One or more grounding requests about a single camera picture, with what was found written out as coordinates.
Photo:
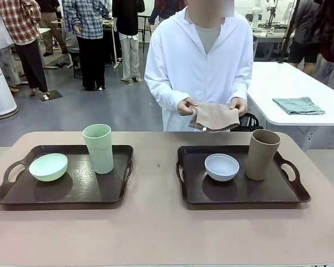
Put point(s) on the person's left hand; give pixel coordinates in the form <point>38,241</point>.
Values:
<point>241,105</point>

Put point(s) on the person's right hand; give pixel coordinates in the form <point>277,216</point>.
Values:
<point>186,107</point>

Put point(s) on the beige cloth mat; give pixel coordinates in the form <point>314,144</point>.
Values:
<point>214,116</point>

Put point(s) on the teal cloth mat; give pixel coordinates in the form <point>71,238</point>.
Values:
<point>297,105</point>

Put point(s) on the brown tall cup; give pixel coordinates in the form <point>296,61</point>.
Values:
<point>260,161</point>

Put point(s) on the pale blue bowl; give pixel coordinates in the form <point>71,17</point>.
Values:
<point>222,173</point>

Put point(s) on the light green tall cup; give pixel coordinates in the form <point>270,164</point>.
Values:
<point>100,155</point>

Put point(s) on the light green bowl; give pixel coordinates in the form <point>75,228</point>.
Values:
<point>48,167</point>

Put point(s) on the small white background robot arm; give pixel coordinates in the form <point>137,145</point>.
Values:
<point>256,11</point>

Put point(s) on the person's right forearm white sleeve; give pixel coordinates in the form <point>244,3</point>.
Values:
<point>167,97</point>

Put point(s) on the person's left forearm white sleeve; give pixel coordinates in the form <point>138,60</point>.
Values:
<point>243,91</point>

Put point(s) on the dark brown plastic tray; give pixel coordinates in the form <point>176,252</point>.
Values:
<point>80,189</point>
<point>239,194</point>

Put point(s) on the person in white hooded jacket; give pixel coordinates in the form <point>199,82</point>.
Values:
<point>200,69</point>

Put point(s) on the white side table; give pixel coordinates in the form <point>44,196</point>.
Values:
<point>295,80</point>

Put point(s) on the black stand pole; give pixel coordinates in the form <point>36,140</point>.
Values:
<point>281,59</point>

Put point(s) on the grey background desk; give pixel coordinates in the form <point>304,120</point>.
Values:
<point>270,37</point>

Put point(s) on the person in grey t-shirt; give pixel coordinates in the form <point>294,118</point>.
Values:
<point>306,22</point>

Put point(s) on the person in black top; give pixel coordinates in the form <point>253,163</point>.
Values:
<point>128,16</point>

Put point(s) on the person in blue plaid shirt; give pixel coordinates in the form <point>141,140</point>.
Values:
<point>86,19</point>

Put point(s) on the black floor plate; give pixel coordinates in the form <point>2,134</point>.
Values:
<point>51,95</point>

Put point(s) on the person in brown trousers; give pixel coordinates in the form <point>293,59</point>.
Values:
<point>51,25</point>

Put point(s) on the white cylindrical air purifier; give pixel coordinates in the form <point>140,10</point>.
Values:
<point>0,91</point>

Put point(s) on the person in red plaid shirt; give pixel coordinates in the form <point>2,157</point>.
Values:
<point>19,19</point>

